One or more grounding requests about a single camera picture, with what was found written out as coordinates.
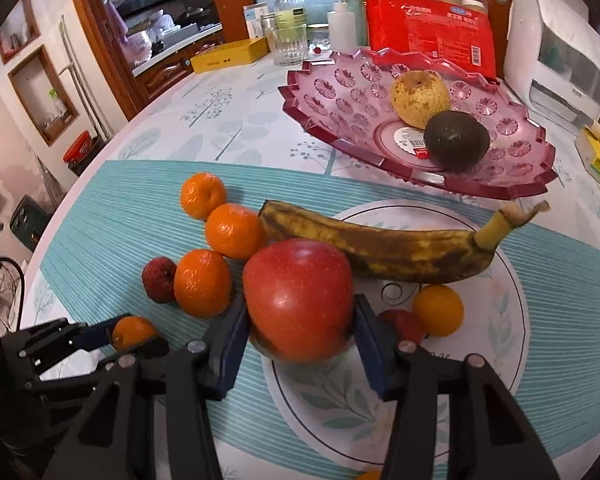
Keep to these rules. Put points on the wall niche shelf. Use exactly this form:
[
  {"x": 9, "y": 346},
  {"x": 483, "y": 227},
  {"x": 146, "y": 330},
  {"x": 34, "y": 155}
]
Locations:
[{"x": 42, "y": 95}]

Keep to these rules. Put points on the small red fruit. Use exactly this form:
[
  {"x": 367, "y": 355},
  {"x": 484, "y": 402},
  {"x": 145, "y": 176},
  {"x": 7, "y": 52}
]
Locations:
[{"x": 407, "y": 325}]

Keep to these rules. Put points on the pink plastic fruit plate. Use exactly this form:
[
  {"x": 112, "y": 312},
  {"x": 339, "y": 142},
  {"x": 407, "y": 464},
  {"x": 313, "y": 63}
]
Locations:
[{"x": 360, "y": 110}]

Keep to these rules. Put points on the yellow flat box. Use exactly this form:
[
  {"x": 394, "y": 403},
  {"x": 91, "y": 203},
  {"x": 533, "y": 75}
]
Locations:
[{"x": 225, "y": 55}]

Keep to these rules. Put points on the red food package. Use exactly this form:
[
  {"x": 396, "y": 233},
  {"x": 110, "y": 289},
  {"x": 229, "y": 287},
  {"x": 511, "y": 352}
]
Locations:
[{"x": 420, "y": 25}]

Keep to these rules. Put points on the curved wooden door frame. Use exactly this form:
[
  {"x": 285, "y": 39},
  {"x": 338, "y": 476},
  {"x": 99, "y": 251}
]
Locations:
[{"x": 87, "y": 20}]

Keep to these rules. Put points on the red apple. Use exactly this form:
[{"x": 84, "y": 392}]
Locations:
[{"x": 295, "y": 300}]

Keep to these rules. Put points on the white plastic bottle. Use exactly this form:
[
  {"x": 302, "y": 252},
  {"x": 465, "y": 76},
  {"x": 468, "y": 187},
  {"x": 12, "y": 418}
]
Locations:
[{"x": 341, "y": 27}]

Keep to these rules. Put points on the yellow pear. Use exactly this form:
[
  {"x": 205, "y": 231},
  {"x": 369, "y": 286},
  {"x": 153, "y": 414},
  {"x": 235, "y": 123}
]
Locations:
[{"x": 419, "y": 99}]

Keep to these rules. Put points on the teal striped placemat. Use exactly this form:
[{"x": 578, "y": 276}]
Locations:
[{"x": 130, "y": 210}]

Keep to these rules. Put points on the dark green round fruit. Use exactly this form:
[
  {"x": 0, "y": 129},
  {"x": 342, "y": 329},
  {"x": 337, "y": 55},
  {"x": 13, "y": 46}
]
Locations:
[{"x": 456, "y": 141}]

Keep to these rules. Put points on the small orange mandarin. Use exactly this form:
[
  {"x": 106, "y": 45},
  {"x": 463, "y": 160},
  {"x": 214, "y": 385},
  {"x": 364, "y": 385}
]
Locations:
[{"x": 130, "y": 332}]

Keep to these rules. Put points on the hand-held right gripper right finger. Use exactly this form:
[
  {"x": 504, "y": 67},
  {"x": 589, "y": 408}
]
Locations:
[{"x": 372, "y": 347}]

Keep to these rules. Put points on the clear ribbed glass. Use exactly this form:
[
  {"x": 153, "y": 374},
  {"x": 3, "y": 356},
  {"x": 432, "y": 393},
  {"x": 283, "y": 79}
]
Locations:
[{"x": 287, "y": 46}]

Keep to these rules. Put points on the white and blue carton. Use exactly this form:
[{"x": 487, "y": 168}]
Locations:
[{"x": 255, "y": 20}]

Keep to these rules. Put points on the clear bottle green label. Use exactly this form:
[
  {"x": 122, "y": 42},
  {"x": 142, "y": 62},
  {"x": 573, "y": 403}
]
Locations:
[{"x": 290, "y": 10}]

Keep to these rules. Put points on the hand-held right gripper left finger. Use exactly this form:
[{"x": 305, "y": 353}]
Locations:
[{"x": 232, "y": 347}]

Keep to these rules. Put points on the spotted brown banana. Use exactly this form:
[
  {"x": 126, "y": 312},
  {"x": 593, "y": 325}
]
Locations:
[{"x": 395, "y": 252}]

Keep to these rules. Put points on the white countertop appliance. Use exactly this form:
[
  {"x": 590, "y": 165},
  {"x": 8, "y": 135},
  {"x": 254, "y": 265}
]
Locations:
[{"x": 530, "y": 35}]

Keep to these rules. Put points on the red lychee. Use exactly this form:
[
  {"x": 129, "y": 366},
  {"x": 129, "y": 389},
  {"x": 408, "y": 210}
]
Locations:
[{"x": 158, "y": 280}]

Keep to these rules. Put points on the tree print tablecloth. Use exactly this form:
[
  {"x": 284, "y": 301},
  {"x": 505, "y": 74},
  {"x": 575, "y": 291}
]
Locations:
[{"x": 220, "y": 110}]

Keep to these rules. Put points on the dark box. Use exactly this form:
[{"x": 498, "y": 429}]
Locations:
[{"x": 27, "y": 220}]

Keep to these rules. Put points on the yellow-orange kumquat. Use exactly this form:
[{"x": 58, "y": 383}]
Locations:
[{"x": 437, "y": 310}]

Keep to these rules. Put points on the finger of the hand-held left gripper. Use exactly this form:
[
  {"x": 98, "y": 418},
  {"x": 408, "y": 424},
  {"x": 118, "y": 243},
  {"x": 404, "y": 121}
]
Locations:
[
  {"x": 147, "y": 347},
  {"x": 92, "y": 336}
]

